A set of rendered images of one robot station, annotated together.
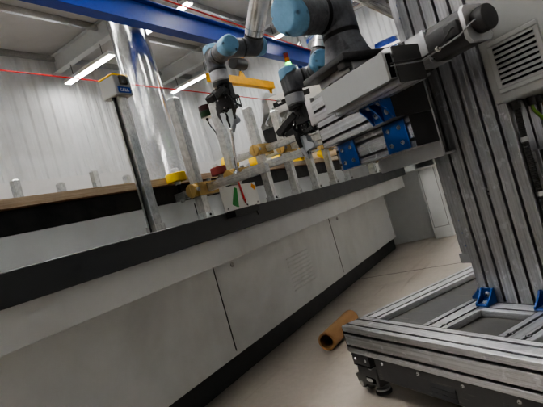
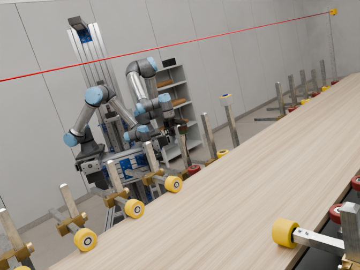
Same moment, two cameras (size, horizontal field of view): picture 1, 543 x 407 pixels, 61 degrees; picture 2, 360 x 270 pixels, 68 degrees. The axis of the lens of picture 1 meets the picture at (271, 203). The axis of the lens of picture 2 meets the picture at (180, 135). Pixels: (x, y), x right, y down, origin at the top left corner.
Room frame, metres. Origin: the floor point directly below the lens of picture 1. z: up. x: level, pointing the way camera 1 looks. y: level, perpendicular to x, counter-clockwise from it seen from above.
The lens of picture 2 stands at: (3.47, 0.70, 1.51)
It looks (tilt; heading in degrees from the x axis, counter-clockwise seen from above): 14 degrees down; 201
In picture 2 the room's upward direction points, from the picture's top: 16 degrees counter-clockwise
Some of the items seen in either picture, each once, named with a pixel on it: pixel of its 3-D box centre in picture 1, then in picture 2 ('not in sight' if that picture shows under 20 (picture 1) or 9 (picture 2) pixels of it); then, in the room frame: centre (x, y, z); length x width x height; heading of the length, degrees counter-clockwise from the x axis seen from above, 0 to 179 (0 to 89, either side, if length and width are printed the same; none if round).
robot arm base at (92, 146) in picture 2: not in sight; (88, 145); (1.66, -0.80, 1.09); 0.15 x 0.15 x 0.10
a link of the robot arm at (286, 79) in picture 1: (290, 80); (143, 133); (1.77, -0.20, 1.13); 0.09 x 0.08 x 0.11; 92
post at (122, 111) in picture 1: (136, 165); (233, 133); (1.48, 0.38, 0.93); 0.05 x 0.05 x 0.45; 59
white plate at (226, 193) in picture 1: (241, 196); not in sight; (1.88, 0.11, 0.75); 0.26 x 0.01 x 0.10; 149
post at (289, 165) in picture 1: (286, 154); (122, 201); (2.35, -0.14, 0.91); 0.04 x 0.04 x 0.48; 59
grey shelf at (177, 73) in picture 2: not in sight; (167, 114); (-0.82, -1.03, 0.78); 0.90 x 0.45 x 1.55; 147
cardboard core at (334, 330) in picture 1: (339, 329); not in sight; (2.13, -0.14, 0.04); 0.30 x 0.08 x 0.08; 149
